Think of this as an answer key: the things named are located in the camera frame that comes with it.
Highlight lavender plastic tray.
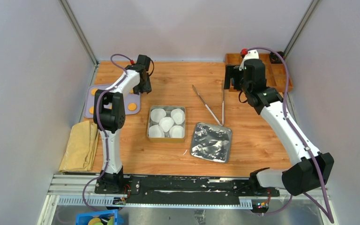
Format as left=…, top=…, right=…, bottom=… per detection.
left=83, top=84, right=141, bottom=119

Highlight metal tongs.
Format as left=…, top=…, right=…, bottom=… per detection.
left=192, top=79, right=225, bottom=127

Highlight square metal cookie tin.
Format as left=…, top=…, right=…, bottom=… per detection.
left=146, top=105, right=186, bottom=143

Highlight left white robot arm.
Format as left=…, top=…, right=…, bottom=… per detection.
left=93, top=54, right=154, bottom=194

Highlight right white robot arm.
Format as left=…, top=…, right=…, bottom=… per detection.
left=224, top=59, right=334, bottom=196

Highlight orange wooden compartment box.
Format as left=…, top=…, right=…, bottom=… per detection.
left=225, top=53, right=286, bottom=93

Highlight white paper cup top-left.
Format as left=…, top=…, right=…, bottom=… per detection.
left=150, top=108, right=166, bottom=123

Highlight white paper cup top-right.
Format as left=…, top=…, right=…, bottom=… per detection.
left=171, top=108, right=185, bottom=125

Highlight white paper cup centre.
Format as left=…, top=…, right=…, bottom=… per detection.
left=159, top=117, right=174, bottom=132

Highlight white paper cup bottom-left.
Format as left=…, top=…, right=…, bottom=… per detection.
left=148, top=125, right=165, bottom=138

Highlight white paper cup bottom-right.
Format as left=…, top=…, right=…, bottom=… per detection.
left=169, top=125, right=185, bottom=138

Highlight silver tin lid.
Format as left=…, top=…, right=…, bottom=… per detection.
left=190, top=122, right=232, bottom=164

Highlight yellow folded cloth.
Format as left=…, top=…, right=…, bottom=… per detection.
left=59, top=120, right=99, bottom=172

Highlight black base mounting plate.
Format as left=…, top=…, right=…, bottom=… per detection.
left=95, top=175, right=280, bottom=208

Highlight blue plastic bin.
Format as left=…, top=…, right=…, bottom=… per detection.
left=75, top=210, right=125, bottom=225

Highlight black cable coil corner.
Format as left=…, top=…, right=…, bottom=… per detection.
left=269, top=51, right=284, bottom=64

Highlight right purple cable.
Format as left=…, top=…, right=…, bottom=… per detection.
left=247, top=47, right=335, bottom=224

